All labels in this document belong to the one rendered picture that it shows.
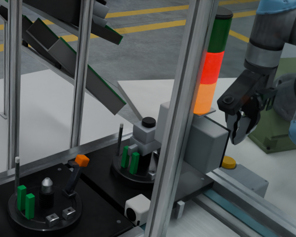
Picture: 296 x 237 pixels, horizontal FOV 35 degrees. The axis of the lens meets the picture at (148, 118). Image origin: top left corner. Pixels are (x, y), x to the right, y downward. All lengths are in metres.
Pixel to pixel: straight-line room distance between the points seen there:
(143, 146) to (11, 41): 0.34
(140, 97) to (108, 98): 0.45
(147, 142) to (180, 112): 0.30
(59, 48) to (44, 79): 0.62
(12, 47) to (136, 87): 0.82
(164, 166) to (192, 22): 0.25
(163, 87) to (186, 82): 1.06
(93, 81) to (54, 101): 0.41
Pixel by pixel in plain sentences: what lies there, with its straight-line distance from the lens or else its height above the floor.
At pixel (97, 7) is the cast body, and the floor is 1.26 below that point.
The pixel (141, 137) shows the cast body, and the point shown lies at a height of 1.07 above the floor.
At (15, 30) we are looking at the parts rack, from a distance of 0.95.
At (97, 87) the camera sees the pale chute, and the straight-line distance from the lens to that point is 1.17.
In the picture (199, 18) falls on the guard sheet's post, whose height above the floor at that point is 1.41.
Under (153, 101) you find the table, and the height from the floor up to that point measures 0.86.
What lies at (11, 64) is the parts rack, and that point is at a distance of 0.98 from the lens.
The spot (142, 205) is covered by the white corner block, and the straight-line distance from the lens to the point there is 0.95.
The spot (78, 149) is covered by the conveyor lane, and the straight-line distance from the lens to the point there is 1.14.
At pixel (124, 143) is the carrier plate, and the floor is 0.97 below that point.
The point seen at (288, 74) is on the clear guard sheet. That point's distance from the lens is 0.60.
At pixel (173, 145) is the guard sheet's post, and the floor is 1.21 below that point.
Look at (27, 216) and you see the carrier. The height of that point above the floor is 1.00.
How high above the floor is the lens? 1.59
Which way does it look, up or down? 29 degrees down
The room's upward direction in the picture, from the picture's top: 10 degrees clockwise
